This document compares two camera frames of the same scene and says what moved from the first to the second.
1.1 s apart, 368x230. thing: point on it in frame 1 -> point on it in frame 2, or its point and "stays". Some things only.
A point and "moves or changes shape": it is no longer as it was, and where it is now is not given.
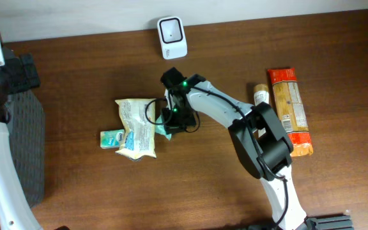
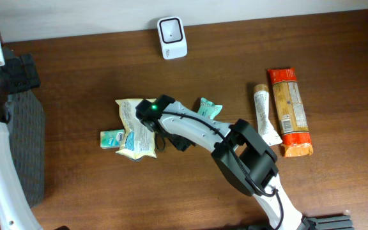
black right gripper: (177, 128) -> (177, 141)
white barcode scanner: (172, 32) stays
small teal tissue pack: (111, 138) stays
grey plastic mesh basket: (27, 131) stays
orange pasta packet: (291, 110) stays
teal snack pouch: (160, 129) moves or changes shape
